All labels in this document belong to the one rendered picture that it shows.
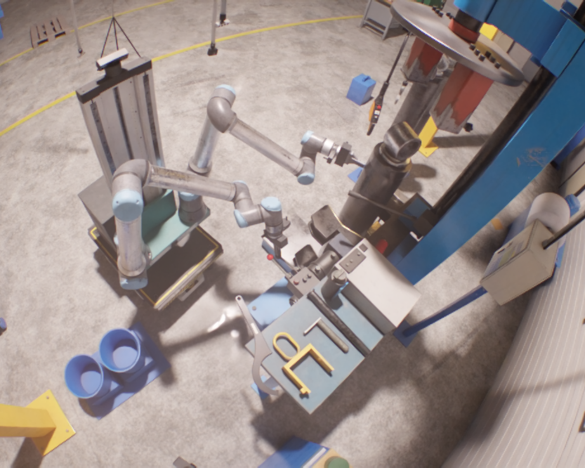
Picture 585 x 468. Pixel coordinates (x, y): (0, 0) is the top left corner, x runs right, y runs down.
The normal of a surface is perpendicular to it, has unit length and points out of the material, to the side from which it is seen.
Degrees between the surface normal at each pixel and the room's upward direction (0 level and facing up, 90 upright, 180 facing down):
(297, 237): 0
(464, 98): 90
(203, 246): 0
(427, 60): 90
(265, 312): 0
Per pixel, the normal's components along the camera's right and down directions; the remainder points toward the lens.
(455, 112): 0.01, 0.85
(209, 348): 0.18, -0.51
